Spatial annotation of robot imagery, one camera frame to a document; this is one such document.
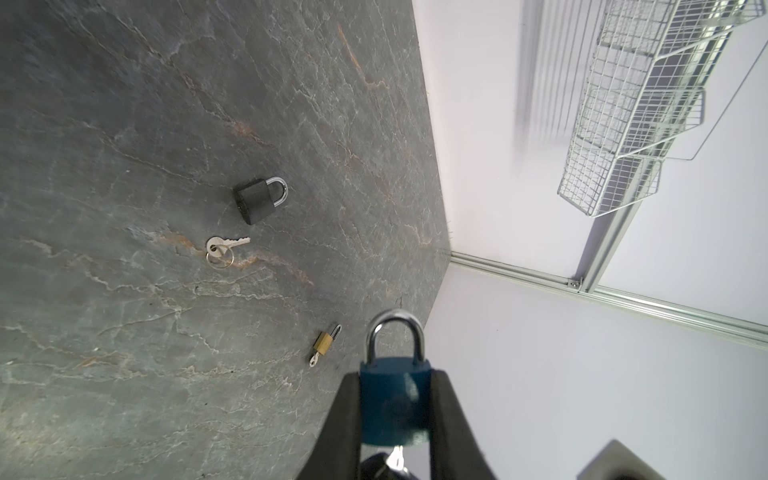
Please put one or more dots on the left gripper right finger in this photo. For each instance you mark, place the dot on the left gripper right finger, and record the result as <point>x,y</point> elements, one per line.
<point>454,452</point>

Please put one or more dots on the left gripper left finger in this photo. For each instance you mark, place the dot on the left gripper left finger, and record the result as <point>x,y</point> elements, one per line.
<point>336,454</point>

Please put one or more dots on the blue padlock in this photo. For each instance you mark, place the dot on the blue padlock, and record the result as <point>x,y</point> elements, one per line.
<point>395,391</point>

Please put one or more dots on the gold padlock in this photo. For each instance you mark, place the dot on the gold padlock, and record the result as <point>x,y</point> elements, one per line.
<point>323,343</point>

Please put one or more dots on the silver key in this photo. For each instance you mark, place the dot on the silver key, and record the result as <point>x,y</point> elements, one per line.
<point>219,252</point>

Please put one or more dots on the black padlock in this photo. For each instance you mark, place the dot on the black padlock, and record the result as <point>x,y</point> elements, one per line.
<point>258,198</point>

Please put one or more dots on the white wire shelf basket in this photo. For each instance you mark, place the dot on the white wire shelf basket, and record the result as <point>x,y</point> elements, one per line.
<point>645,86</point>

